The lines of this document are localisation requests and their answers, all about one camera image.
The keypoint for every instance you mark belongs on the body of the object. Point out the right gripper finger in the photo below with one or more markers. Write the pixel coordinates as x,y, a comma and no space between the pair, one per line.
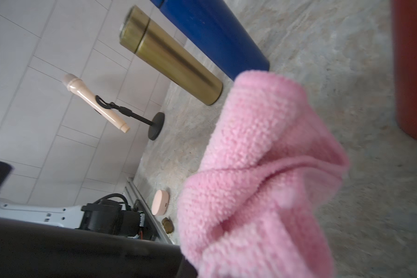
186,270

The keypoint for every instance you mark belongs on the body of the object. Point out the pink cloth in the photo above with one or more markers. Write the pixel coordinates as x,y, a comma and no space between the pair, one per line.
249,210

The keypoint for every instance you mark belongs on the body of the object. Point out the black thermos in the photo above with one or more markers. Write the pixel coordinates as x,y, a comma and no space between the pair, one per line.
31,250

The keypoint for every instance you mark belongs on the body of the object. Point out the blue thermos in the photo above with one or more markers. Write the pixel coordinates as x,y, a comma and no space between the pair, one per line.
215,30

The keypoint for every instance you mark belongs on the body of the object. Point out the red thermos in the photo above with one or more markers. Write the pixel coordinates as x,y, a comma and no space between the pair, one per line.
404,30

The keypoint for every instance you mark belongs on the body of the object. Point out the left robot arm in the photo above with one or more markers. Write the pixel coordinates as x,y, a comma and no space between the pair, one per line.
111,214

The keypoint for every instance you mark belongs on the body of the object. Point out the gold thermos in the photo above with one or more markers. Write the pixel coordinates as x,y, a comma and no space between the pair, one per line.
152,44

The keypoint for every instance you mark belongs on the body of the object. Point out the small brass fitting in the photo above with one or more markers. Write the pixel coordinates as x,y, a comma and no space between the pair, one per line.
168,225

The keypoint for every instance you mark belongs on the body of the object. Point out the pink oval soap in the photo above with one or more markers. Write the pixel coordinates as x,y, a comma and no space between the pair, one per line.
160,203

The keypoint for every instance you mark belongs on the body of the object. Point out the beige microphone-shaped holder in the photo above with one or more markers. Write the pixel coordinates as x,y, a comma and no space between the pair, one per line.
76,86

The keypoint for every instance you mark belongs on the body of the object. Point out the aluminium front rail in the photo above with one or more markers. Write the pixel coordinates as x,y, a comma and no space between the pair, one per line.
157,229

